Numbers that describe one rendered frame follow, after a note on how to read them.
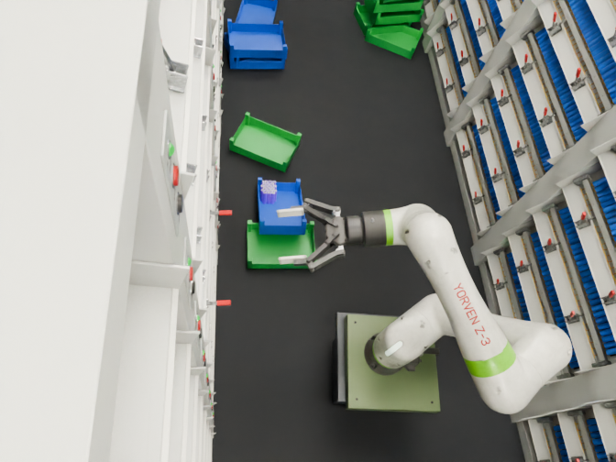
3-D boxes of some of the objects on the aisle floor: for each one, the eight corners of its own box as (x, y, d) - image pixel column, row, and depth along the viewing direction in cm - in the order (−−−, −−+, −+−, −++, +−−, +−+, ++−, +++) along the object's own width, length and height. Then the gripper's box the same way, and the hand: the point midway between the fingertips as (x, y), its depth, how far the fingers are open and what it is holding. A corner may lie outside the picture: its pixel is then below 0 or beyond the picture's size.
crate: (300, 143, 252) (302, 133, 245) (284, 172, 243) (286, 163, 236) (246, 121, 254) (247, 111, 247) (229, 149, 244) (229, 139, 237)
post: (214, 412, 187) (151, -31, 28) (213, 438, 183) (135, 93, 24) (159, 413, 184) (-253, -69, 25) (157, 441, 180) (-355, 65, 21)
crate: (257, 190, 236) (258, 177, 230) (298, 192, 239) (300, 178, 233) (258, 234, 214) (259, 221, 209) (304, 235, 217) (307, 221, 212)
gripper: (366, 280, 124) (281, 287, 125) (356, 195, 135) (278, 202, 136) (368, 269, 117) (278, 276, 118) (357, 181, 129) (274, 188, 129)
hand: (282, 236), depth 127 cm, fingers open, 13 cm apart
